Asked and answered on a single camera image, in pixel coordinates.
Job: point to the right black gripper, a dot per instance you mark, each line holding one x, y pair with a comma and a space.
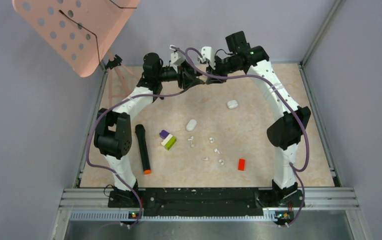
215, 71

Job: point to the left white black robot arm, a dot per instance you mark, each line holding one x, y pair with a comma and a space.
113, 134

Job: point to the purple white green block stack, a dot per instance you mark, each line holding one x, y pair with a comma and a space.
168, 140

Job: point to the aluminium frame rail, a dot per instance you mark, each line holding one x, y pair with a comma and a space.
330, 213

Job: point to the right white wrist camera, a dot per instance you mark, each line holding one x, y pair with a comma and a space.
207, 56

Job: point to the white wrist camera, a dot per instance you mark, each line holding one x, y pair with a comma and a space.
207, 56
176, 58

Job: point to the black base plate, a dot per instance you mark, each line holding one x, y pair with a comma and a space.
204, 202

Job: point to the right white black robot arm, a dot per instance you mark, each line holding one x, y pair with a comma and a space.
291, 119

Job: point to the red toy brick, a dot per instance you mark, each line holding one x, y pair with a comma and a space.
241, 164

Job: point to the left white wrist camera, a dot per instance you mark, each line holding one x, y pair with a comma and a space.
176, 58

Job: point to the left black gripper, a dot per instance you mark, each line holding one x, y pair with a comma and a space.
186, 75

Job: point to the pink perforated music stand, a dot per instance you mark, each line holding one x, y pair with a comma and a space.
81, 31

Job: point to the white earbud case far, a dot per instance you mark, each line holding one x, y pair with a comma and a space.
232, 104

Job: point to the black marker orange cap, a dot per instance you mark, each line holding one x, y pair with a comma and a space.
141, 138

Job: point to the white closed earbud case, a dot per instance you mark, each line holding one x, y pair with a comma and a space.
191, 125

